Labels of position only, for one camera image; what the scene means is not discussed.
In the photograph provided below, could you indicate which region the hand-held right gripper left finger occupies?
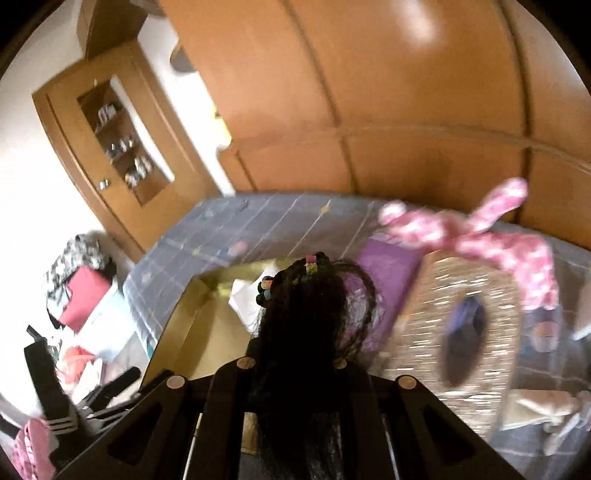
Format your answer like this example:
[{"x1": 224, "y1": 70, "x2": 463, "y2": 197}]
[{"x1": 55, "y1": 356, "x2": 257, "y2": 480}]

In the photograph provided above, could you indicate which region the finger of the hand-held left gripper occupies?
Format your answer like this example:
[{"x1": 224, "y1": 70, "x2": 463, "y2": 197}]
[{"x1": 83, "y1": 366, "x2": 142, "y2": 418}]

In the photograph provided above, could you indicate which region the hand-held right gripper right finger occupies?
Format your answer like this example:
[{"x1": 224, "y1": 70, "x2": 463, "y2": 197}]
[{"x1": 335, "y1": 359, "x2": 525, "y2": 480}]

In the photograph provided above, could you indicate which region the black braided wig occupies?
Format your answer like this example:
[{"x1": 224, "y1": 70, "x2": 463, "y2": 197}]
[{"x1": 252, "y1": 251, "x2": 384, "y2": 480}]

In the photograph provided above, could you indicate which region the woven wicker basket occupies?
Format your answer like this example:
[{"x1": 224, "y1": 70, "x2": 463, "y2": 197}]
[{"x1": 390, "y1": 254, "x2": 525, "y2": 439}]

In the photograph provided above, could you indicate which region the beige soft toy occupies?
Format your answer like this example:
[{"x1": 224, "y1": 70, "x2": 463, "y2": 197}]
[{"x1": 508, "y1": 387, "x2": 591, "y2": 455}]

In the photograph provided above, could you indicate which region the orange red cloth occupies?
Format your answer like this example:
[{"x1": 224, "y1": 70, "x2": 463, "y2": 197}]
[{"x1": 58, "y1": 345, "x2": 100, "y2": 385}]

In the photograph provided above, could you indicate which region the light blue box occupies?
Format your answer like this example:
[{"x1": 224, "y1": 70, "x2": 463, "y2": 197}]
[{"x1": 78, "y1": 286, "x2": 137, "y2": 363}]

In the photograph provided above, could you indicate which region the black white-striped garment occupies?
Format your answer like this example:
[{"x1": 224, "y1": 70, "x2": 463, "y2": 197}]
[{"x1": 24, "y1": 325, "x2": 93, "y2": 450}]

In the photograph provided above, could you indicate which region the gold cardboard box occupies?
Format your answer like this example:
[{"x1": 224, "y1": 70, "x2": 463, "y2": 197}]
[{"x1": 141, "y1": 259, "x2": 280, "y2": 386}]

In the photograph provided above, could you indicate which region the red folder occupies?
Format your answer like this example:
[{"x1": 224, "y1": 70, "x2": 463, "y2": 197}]
[{"x1": 59, "y1": 266, "x2": 112, "y2": 332}]

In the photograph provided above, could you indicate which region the pink striped cloth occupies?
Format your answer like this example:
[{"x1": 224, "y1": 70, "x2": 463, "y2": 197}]
[{"x1": 11, "y1": 418, "x2": 60, "y2": 480}]

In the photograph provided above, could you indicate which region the white paper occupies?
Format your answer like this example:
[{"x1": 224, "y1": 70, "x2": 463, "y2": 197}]
[{"x1": 228, "y1": 276, "x2": 266, "y2": 335}]

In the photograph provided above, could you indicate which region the black white patterned bag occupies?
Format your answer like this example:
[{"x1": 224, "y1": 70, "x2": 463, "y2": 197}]
[{"x1": 44, "y1": 232, "x2": 116, "y2": 303}]

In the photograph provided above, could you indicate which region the purple cloth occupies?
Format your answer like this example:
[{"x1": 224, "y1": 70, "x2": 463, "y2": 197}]
[{"x1": 358, "y1": 237, "x2": 422, "y2": 344}]

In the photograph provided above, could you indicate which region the grey patterned bed sheet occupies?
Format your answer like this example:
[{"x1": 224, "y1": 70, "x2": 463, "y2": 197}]
[{"x1": 122, "y1": 194, "x2": 591, "y2": 467}]

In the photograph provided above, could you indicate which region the pink white patterned garment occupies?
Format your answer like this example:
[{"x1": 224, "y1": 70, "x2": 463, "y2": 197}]
[{"x1": 379, "y1": 178, "x2": 559, "y2": 311}]

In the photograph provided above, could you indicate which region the wooden cabinet with glass door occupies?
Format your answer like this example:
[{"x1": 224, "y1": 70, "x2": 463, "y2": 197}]
[{"x1": 31, "y1": 41, "x2": 223, "y2": 265}]

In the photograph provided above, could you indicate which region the wooden wardrobe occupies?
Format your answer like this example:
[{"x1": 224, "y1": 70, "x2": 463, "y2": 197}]
[{"x1": 157, "y1": 0, "x2": 591, "y2": 252}]

